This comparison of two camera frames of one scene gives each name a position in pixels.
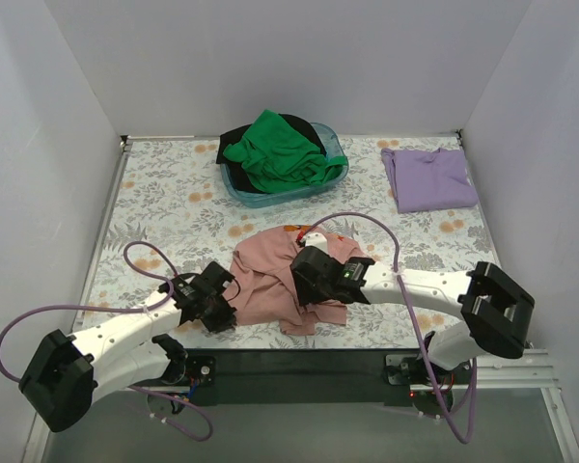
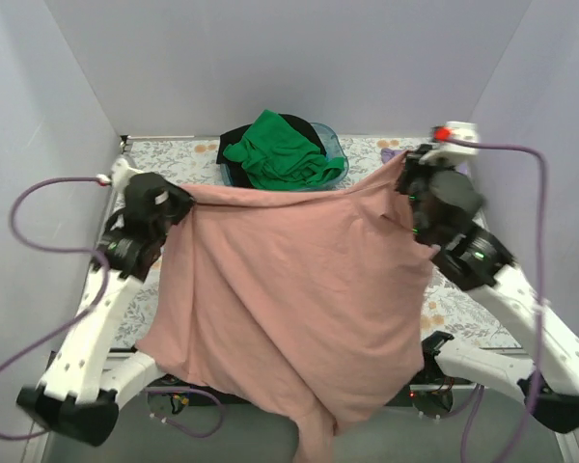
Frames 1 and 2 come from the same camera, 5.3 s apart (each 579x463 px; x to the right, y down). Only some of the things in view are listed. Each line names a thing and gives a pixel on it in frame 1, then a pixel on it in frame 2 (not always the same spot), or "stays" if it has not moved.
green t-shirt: [278, 157] stays
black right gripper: [304, 278] to [410, 175]
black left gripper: [220, 301] to [179, 204]
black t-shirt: [237, 177] stays
